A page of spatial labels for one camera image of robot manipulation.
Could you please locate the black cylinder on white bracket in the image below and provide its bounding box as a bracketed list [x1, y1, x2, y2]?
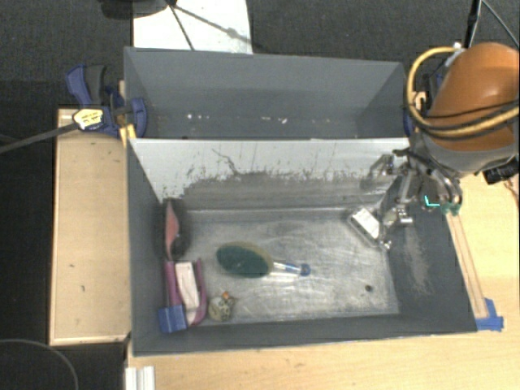
[483, 158, 520, 185]

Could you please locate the grey metal bin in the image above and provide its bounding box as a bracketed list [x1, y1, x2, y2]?
[121, 45, 479, 357]

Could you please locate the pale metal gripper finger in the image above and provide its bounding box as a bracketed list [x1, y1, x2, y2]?
[347, 206, 383, 246]
[378, 206, 414, 253]

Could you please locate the pink and black pouch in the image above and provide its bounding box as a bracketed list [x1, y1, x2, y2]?
[162, 198, 193, 261]

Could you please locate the purple and white packet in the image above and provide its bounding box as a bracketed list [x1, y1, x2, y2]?
[162, 258, 207, 327]

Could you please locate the blue block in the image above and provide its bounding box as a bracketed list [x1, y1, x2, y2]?
[157, 304, 189, 335]

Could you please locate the green round scrubber clear handle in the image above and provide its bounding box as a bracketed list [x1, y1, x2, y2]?
[214, 240, 312, 280]

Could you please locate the pale wood board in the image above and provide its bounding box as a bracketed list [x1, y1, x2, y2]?
[48, 107, 133, 347]

